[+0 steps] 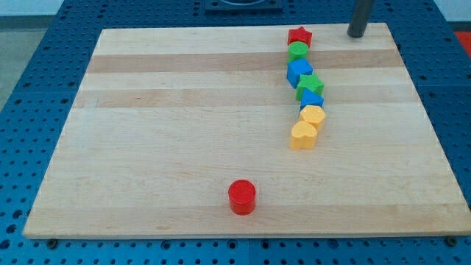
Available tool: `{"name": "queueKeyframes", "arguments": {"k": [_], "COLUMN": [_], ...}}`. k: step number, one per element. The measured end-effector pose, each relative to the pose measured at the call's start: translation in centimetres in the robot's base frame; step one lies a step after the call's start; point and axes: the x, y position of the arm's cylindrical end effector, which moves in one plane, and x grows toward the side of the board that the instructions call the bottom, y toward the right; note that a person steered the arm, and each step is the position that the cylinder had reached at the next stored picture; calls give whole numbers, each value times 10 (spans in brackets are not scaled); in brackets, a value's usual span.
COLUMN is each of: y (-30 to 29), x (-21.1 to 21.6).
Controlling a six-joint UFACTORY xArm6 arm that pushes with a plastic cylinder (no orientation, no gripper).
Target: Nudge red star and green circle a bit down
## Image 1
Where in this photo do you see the green star block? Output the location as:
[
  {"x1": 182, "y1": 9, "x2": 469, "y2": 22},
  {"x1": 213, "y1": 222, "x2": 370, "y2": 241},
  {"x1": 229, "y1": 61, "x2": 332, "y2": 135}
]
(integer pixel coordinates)
[{"x1": 295, "y1": 74, "x2": 325, "y2": 101}]

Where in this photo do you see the red star block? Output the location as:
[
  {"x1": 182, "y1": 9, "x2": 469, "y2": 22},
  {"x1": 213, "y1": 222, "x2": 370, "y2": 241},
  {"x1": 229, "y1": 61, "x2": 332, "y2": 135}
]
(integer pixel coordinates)
[{"x1": 287, "y1": 26, "x2": 313, "y2": 48}]

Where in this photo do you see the red cylinder block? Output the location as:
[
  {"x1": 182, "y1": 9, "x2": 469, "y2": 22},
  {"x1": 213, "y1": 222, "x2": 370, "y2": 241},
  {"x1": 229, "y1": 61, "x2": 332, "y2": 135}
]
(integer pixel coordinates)
[{"x1": 228, "y1": 180, "x2": 256, "y2": 215}]

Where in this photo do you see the yellow heart block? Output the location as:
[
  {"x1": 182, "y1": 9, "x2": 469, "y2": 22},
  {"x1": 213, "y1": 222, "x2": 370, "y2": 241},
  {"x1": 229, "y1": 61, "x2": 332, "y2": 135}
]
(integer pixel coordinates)
[{"x1": 289, "y1": 121, "x2": 318, "y2": 150}]

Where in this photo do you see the wooden board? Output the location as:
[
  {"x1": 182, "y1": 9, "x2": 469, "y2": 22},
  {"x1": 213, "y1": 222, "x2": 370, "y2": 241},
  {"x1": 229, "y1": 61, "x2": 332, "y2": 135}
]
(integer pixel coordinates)
[{"x1": 24, "y1": 23, "x2": 470, "y2": 239}]

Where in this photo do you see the blue triangle block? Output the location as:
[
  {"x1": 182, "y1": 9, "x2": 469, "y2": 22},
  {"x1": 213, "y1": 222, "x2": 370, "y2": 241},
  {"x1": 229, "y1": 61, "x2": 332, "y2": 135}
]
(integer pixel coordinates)
[{"x1": 300, "y1": 88, "x2": 324, "y2": 110}]

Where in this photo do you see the yellow hexagon block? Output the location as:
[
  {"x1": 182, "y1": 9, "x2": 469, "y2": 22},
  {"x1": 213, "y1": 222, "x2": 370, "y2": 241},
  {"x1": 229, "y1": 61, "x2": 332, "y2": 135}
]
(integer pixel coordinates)
[{"x1": 300, "y1": 105, "x2": 326, "y2": 131}]

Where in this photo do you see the blue cube block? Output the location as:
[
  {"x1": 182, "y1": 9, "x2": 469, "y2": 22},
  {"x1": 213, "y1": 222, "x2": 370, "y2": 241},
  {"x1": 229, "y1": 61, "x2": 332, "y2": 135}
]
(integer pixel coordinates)
[{"x1": 286, "y1": 58, "x2": 314, "y2": 88}]

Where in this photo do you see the green cylinder block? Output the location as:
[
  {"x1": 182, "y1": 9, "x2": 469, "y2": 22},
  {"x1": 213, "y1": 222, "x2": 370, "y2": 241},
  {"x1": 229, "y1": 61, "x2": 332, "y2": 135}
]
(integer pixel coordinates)
[{"x1": 287, "y1": 41, "x2": 309, "y2": 63}]

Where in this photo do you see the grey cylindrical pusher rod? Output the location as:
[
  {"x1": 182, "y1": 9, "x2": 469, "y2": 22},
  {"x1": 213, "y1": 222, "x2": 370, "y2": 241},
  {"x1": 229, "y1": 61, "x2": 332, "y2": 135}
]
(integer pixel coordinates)
[{"x1": 347, "y1": 0, "x2": 374, "y2": 38}]

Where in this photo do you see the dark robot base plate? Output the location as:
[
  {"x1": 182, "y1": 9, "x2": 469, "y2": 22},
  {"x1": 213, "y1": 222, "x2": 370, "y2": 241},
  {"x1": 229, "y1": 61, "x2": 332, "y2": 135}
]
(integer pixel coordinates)
[{"x1": 204, "y1": 0, "x2": 283, "y2": 13}]

